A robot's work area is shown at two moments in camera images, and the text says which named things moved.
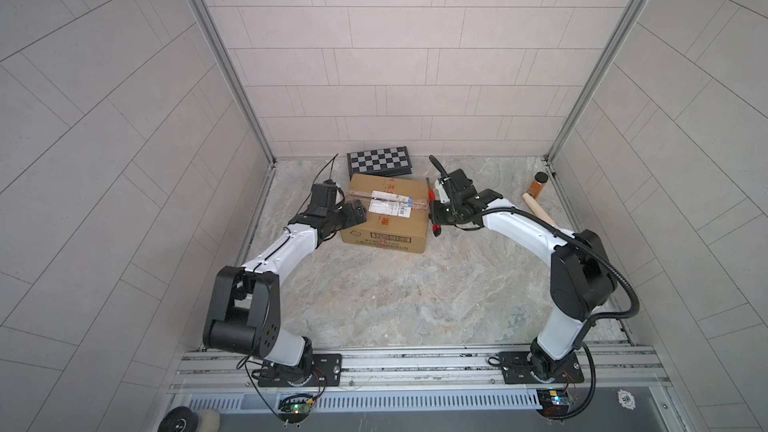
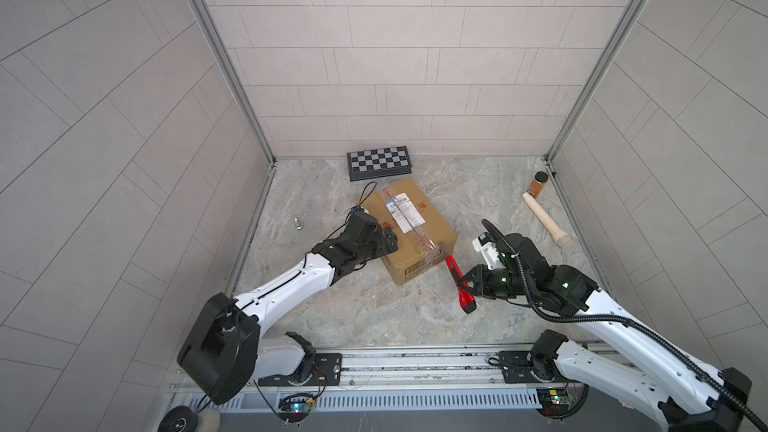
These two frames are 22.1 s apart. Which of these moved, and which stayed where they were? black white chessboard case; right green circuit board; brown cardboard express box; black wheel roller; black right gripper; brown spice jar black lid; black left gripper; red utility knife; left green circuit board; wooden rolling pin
Moved: black right gripper; black left gripper; red utility knife; brown cardboard express box
Stayed: right green circuit board; brown spice jar black lid; black wheel roller; left green circuit board; wooden rolling pin; black white chessboard case
